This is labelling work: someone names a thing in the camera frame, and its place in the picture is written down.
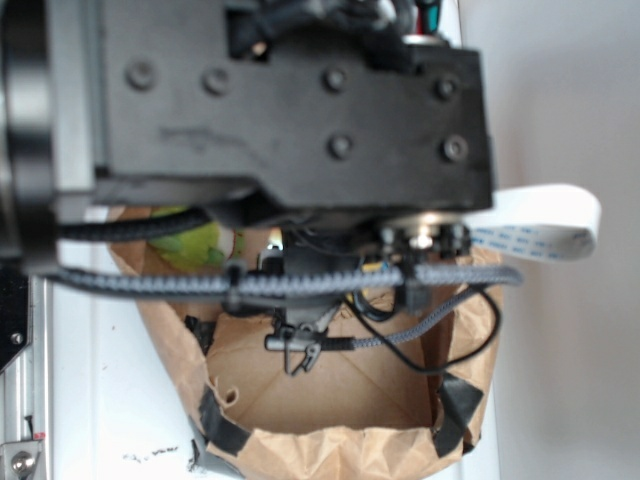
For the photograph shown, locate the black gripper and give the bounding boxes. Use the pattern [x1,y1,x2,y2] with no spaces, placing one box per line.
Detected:
[96,1,493,225]

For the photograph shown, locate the green sponge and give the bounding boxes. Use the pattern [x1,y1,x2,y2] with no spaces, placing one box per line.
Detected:
[148,221,246,272]

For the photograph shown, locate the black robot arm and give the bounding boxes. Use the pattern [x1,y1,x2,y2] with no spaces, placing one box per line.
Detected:
[1,1,494,272]

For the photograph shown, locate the brown paper bag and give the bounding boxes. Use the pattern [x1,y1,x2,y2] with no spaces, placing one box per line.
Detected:
[107,204,504,480]

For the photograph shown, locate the grey braided cable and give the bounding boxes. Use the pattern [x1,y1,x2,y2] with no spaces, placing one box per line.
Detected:
[49,264,524,301]

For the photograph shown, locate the white flat ribbon cable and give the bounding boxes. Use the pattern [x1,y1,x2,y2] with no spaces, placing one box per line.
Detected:
[464,183,603,262]

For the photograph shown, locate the aluminium frame rail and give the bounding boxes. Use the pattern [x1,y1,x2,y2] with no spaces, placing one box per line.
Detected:
[1,275,53,479]

